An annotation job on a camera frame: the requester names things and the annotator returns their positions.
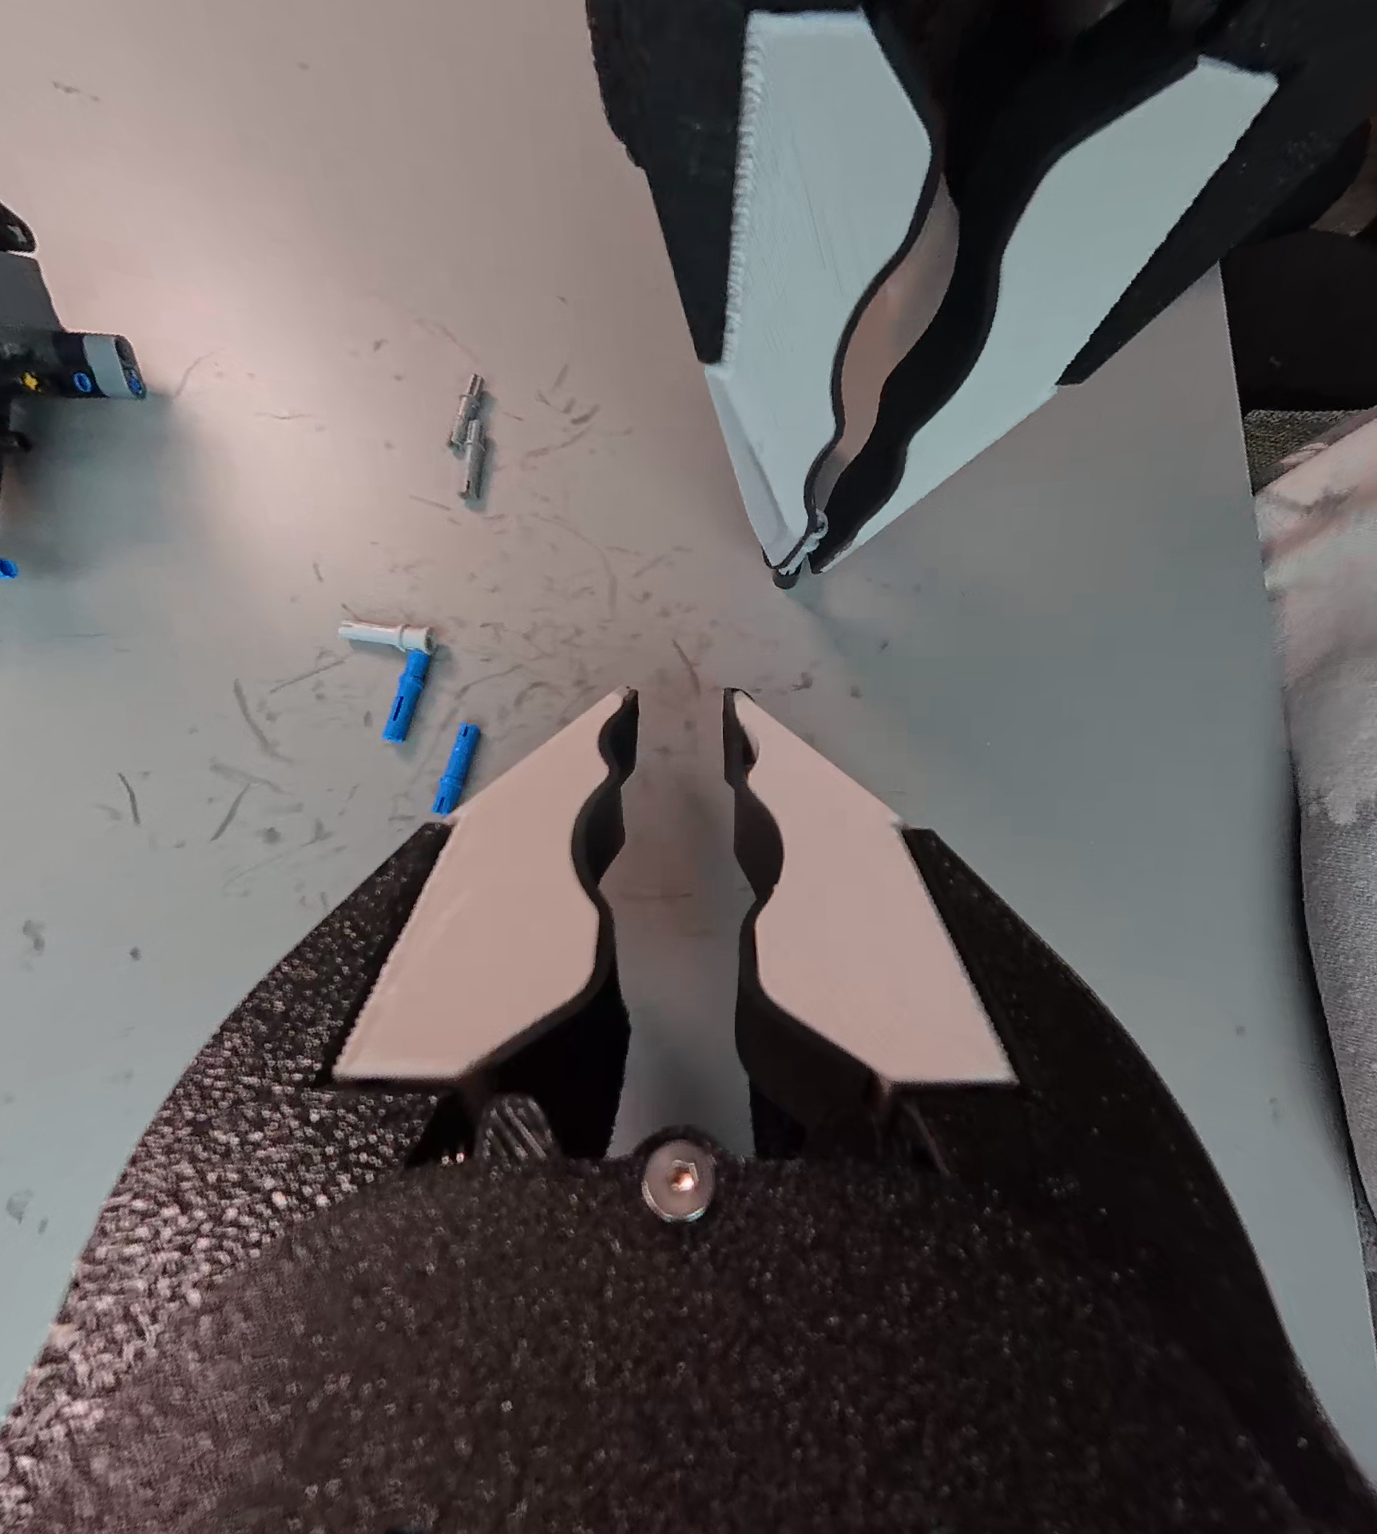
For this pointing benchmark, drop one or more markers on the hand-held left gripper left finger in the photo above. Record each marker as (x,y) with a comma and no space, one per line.
(497,935)

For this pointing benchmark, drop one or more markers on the small light grey connector pin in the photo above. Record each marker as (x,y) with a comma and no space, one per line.
(810,545)

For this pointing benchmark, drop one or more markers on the blue toy connector pin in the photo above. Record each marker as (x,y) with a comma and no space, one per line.
(408,702)
(457,767)

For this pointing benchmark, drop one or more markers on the long light grey toy pin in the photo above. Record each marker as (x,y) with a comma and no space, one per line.
(384,635)

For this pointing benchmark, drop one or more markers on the dark grey toy pin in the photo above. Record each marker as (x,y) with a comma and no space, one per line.
(470,408)
(475,467)

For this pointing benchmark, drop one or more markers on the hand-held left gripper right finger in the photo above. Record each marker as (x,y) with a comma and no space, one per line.
(868,946)

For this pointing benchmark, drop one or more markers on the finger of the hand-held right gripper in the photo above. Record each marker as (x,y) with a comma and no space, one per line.
(809,216)
(1072,275)

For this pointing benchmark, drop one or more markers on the black chair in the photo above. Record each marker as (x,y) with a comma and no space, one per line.
(1323,323)

